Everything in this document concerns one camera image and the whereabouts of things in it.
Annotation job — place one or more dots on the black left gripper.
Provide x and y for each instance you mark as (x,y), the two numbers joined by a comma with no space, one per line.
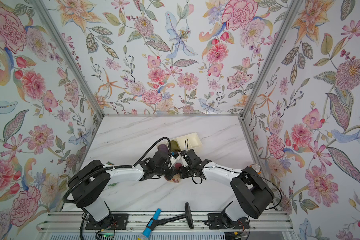
(172,172)

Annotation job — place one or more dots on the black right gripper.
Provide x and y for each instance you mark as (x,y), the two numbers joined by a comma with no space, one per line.
(183,175)

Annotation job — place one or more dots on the beige pink purple striped sock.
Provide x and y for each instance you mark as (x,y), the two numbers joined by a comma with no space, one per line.
(177,177)

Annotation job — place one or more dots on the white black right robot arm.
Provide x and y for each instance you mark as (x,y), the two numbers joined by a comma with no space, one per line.
(253,195)

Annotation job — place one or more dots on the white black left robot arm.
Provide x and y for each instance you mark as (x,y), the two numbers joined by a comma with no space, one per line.
(86,186)

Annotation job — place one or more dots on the rolled purple sock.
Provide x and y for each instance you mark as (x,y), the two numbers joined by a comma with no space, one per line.
(163,148)

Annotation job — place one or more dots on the rolled green sock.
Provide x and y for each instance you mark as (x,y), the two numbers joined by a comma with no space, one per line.
(175,146)

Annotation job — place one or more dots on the cream divided organizer tray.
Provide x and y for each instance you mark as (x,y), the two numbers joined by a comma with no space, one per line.
(186,142)

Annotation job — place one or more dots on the blue handled black tool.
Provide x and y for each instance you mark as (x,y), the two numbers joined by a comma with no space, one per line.
(154,221)

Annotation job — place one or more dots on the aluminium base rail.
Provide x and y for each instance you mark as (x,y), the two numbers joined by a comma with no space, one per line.
(72,226)

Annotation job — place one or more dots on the aluminium corner post left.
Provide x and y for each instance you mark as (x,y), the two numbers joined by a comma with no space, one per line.
(56,36)

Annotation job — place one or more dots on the aluminium corner post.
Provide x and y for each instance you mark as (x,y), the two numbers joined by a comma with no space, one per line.
(56,36)
(274,50)

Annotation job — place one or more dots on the aluminium corner post right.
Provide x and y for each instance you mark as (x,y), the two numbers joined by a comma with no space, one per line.
(274,50)

